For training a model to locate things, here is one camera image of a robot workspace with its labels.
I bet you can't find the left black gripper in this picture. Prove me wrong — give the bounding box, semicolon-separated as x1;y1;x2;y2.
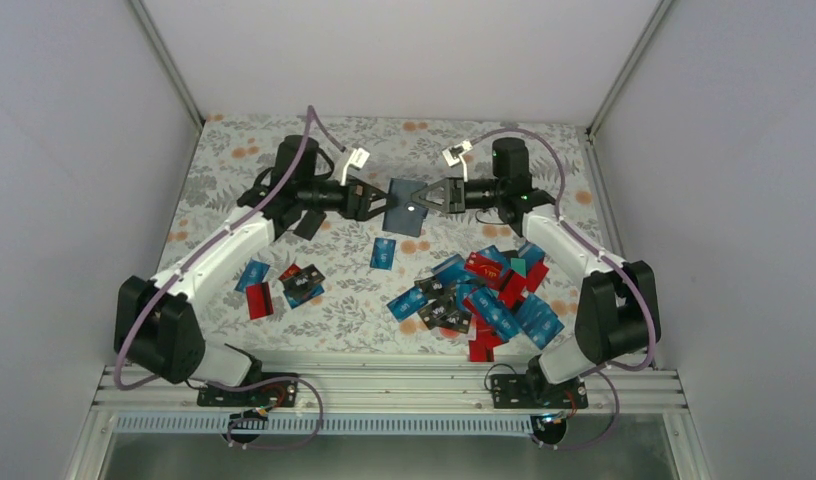
298;174;397;222

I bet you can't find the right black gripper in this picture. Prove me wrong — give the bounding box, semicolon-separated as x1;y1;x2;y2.
411;177;504;214

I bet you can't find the navy blue card holder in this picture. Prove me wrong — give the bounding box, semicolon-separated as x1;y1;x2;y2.
382;178;428;238

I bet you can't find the lone blue credit card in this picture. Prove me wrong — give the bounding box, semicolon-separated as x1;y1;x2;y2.
370;237;396;270

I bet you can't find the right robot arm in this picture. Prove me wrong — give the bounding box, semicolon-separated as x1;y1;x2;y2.
411;129;661;407

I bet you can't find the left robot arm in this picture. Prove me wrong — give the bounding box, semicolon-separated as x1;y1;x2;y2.
114;135;393;405

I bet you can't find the black card upper left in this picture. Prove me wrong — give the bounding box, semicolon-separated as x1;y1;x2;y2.
293;210;327;241

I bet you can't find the red VIP card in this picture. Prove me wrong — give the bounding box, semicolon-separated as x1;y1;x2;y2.
465;252;510;290

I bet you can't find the black visa card left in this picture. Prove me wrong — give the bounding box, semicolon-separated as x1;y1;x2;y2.
280;264;325;293

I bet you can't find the teal card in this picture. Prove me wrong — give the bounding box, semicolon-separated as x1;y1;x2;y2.
509;257;528;277

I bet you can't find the blue card pile left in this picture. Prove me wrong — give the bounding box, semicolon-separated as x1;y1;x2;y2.
387;286;428;322

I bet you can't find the blue card pile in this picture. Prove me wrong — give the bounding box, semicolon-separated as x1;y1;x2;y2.
464;287;521;342
387;286;428;322
514;294;564;349

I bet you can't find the black visa card pile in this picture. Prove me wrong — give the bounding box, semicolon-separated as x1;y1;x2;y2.
418;298;471;334

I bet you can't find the blue card pile centre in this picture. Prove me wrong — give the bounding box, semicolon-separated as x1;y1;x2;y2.
464;287;521;342

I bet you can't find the red card pile right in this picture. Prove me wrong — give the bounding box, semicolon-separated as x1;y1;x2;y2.
498;262;550;309

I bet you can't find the red card pile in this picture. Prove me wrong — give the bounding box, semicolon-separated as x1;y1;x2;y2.
468;327;505;363
498;262;550;309

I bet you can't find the blue card under black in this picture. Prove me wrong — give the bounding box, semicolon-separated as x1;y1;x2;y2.
284;285;325;309

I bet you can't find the red card left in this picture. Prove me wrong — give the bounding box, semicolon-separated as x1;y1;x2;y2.
245;282;274;320

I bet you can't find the blue card pile right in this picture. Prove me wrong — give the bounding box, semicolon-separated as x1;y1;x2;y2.
514;294;564;349

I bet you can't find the red card pile bottom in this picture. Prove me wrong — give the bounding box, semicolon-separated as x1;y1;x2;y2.
468;327;505;363

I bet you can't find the floral patterned table mat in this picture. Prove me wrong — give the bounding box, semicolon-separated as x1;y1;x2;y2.
134;113;631;357

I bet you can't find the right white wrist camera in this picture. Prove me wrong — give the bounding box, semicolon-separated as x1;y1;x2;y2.
442;140;473;181

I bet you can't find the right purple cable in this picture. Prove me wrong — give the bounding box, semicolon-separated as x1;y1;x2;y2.
460;127;658;453

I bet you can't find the purple cable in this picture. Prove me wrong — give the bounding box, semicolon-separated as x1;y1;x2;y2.
113;104;346;452
460;127;658;453

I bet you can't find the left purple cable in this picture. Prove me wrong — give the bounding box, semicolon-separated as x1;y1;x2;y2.
113;104;346;452

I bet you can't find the aluminium rail frame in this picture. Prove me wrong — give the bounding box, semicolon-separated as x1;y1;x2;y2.
93;349;689;415

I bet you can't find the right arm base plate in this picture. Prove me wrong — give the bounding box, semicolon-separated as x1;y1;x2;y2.
488;374;589;410

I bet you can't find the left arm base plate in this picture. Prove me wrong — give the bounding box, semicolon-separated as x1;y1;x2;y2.
196;372;299;409

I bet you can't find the blue slotted cable duct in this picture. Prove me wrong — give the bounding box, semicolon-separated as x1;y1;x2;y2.
113;412;532;437

